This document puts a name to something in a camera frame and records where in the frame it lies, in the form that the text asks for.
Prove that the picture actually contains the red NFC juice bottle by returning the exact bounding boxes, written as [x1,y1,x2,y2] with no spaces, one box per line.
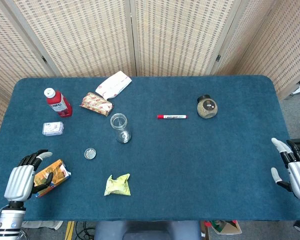
[43,87,73,118]

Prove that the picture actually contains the red whiteboard marker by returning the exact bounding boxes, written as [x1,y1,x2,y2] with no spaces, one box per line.
[157,114,189,120]

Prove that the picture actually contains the clear purple tissue pack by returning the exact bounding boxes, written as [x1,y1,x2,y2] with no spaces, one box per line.
[42,121,65,137]

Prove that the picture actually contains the black floor cables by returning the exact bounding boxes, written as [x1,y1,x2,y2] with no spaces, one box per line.
[74,221,96,240]

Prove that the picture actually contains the yellow green snack bag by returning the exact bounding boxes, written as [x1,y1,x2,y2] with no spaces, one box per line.
[103,173,132,197]

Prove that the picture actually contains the clear glass jar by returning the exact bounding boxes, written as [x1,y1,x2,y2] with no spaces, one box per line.
[110,113,132,144]

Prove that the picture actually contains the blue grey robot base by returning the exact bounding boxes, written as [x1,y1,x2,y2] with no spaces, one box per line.
[93,220,201,240]

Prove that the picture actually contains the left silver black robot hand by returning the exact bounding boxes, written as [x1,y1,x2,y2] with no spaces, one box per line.
[4,149,55,202]

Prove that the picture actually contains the glass spice jar black lid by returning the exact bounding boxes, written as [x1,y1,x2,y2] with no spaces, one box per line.
[196,94,219,119]

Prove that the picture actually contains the white cloth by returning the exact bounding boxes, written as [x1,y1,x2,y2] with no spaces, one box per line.
[21,220,64,230]

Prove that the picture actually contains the metal jar lid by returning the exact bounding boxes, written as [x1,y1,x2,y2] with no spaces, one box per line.
[84,147,97,160]

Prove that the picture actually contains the woven folding screen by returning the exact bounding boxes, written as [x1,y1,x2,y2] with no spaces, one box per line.
[0,0,300,153]

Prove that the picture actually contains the blue carpet table cloth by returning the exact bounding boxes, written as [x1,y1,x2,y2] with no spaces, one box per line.
[0,74,300,222]

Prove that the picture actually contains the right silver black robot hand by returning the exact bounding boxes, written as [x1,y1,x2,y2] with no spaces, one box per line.
[270,137,300,201]

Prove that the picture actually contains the cardboard box with items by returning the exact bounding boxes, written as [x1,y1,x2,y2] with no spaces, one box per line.
[204,219,243,236]

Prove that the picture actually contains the orange blue carton box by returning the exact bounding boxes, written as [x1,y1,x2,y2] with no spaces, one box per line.
[33,159,72,198]

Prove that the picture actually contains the brown red snack package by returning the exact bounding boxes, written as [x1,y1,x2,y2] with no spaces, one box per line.
[79,92,114,117]

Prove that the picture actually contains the white red paper bag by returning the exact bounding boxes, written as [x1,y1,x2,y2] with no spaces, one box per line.
[95,70,133,99]

